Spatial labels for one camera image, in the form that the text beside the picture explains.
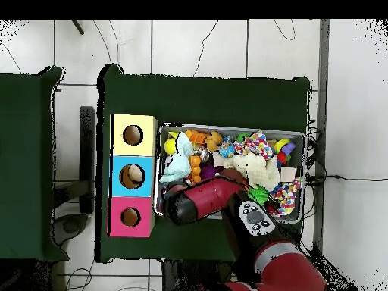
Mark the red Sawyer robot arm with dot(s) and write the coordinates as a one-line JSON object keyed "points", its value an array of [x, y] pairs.
{"points": [[212, 197]]}

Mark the wooden box with three holes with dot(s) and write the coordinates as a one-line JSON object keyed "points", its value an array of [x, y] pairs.
{"points": [[133, 148]]}

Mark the shallow metal mesh bin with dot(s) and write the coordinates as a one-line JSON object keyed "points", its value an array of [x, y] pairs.
{"points": [[291, 151]]}

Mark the long orange toy brick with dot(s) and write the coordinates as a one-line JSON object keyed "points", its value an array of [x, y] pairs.
{"points": [[195, 168]]}

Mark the mint green cloth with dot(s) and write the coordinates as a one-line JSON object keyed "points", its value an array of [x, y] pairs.
{"points": [[177, 163]]}

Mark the purple spiky ball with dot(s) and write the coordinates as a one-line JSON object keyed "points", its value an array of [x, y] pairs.
{"points": [[209, 172]]}

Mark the yellow ball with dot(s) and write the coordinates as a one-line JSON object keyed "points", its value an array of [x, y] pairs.
{"points": [[169, 146]]}

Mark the blue globe ball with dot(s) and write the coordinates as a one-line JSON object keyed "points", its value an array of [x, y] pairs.
{"points": [[226, 150]]}

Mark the brown toy football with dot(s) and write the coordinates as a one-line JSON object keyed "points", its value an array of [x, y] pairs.
{"points": [[232, 173]]}

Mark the cream muslin cloth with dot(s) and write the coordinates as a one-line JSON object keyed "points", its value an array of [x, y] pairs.
{"points": [[257, 169]]}

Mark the colourful spotted cloth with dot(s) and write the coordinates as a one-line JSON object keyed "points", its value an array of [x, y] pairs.
{"points": [[286, 195], [256, 144]]}

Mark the green spiky ball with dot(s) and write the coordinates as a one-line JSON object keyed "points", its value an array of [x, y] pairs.
{"points": [[259, 195]]}

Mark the grey metal bar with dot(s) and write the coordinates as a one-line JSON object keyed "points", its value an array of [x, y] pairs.
{"points": [[322, 91]]}

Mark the dark green side table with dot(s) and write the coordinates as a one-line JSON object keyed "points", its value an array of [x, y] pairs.
{"points": [[24, 151]]}

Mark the black rod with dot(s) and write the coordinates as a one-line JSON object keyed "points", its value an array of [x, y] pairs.
{"points": [[78, 27]]}

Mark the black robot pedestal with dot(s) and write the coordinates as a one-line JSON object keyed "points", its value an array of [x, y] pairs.
{"points": [[188, 279]]}

